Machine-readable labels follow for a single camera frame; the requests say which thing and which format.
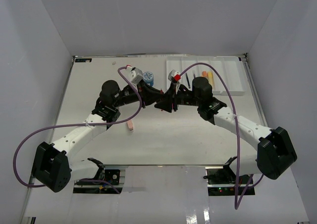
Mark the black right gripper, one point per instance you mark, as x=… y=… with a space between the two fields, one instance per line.
x=166 y=103

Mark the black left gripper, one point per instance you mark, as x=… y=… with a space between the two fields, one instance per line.
x=150 y=95

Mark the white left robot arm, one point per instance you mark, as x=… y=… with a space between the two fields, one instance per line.
x=53 y=164

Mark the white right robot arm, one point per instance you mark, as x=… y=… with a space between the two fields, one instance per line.
x=274 y=149

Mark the blue jar with label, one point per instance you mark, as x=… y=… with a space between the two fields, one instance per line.
x=148 y=78

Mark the pink correction tape dispenser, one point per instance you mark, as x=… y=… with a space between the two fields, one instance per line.
x=130 y=125

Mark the yellow highlighter in tray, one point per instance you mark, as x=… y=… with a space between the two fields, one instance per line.
x=211 y=79

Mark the white divided organizer tray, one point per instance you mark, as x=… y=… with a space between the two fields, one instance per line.
x=230 y=69

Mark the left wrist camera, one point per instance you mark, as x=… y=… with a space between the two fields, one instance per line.
x=135 y=75

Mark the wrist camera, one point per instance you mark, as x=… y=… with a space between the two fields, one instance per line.
x=175 y=79
x=135 y=75

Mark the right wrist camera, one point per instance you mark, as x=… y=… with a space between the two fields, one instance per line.
x=175 y=79

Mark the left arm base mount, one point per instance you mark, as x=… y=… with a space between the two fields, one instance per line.
x=91 y=176

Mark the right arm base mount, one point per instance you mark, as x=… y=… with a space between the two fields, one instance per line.
x=221 y=181

